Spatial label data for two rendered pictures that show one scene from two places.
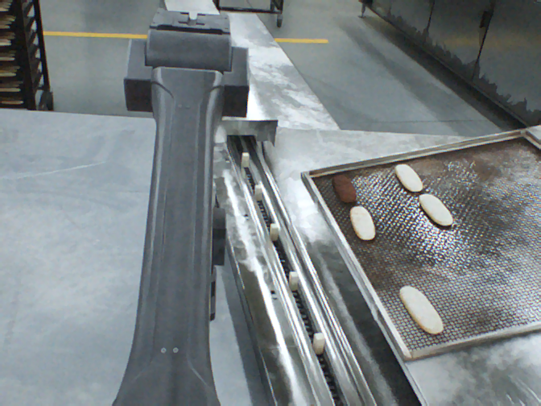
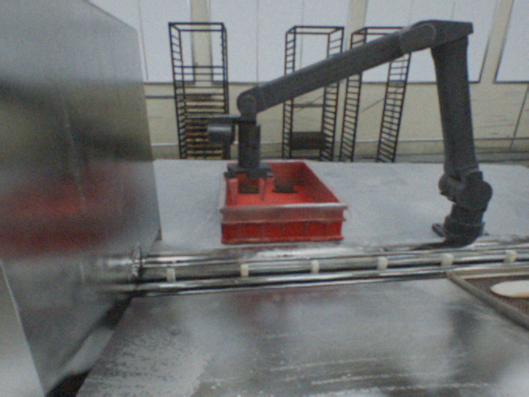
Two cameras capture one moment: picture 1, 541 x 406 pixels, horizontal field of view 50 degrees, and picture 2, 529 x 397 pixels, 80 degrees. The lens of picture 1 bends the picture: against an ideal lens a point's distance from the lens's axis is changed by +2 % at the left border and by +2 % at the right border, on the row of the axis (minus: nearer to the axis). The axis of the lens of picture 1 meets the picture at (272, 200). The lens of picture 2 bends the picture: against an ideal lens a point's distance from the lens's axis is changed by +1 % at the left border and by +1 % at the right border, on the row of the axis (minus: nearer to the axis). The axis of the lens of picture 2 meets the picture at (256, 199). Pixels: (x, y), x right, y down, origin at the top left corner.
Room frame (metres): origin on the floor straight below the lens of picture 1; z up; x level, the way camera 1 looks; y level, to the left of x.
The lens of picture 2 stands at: (0.34, -0.72, 1.21)
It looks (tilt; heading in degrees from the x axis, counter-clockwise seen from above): 21 degrees down; 101
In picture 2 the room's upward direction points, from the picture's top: straight up
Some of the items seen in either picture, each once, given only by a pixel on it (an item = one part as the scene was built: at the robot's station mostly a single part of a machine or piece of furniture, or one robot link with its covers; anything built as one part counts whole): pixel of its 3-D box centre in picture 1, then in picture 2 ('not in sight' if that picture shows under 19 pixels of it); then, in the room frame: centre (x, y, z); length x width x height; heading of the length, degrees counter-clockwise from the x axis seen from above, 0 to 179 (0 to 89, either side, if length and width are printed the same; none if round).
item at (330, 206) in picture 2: not in sight; (272, 192); (0.21, 0.20, 0.88); 0.49 x 0.34 x 0.10; 105
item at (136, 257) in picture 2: not in sight; (135, 260); (0.02, -0.27, 0.90); 0.06 x 0.01 x 0.06; 107
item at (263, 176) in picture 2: not in sight; (257, 184); (0.19, 0.05, 0.95); 0.07 x 0.07 x 0.09; 32
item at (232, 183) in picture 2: not in sight; (239, 186); (0.15, 0.03, 0.95); 0.07 x 0.07 x 0.09; 32
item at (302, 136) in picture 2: not in sight; (309, 106); (0.20, 3.57, 0.89); 0.60 x 0.59 x 1.78; 17
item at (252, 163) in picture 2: not in sight; (249, 158); (0.17, 0.04, 1.02); 0.10 x 0.07 x 0.07; 32
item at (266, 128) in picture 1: (203, 44); not in sight; (1.82, 0.27, 0.89); 1.25 x 0.18 x 0.09; 17
